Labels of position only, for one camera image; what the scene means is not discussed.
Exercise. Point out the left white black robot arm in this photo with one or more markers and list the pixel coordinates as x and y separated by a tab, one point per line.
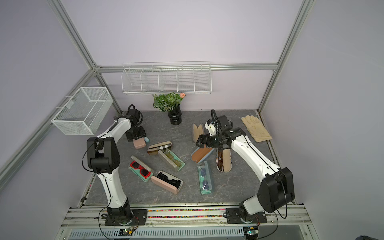
103	158

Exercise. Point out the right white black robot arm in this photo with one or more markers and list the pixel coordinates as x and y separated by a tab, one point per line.
277	185

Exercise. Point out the grey fabric glasses case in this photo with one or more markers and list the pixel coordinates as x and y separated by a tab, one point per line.
197	131

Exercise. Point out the pink case black sunglasses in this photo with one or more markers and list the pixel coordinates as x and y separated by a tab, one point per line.
165	185

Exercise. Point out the white vented cable duct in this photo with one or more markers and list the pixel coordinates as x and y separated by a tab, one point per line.
157	233

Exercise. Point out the beige work glove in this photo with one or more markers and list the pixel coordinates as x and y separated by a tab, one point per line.
256	128

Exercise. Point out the plaid beige glasses case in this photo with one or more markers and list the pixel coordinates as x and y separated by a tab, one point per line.
163	147

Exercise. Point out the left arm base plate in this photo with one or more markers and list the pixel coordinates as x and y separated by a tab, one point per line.
135	217

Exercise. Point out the grey case mint lining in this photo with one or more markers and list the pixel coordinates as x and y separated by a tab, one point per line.
171	165

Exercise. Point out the green plant in black vase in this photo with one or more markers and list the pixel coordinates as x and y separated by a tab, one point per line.
170	104

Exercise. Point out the long white wire shelf basket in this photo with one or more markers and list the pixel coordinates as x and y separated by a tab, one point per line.
166	77

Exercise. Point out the white wire mesh side basket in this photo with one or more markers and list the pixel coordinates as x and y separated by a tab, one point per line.
84	111

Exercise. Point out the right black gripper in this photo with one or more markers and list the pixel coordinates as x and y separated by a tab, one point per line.
207	144

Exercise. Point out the blue case orange lining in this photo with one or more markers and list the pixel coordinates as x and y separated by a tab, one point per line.
200	154

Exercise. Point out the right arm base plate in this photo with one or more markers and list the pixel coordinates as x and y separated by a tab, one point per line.
240	216

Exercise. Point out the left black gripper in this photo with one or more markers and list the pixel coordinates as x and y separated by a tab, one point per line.
142	134

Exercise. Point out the pink hard glasses case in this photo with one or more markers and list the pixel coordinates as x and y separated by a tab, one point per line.
139	143

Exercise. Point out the grey mint case red sunglasses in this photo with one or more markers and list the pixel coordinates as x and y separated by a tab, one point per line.
143	164

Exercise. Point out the mint case blue glasses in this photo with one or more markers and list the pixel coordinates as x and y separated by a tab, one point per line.
206	185

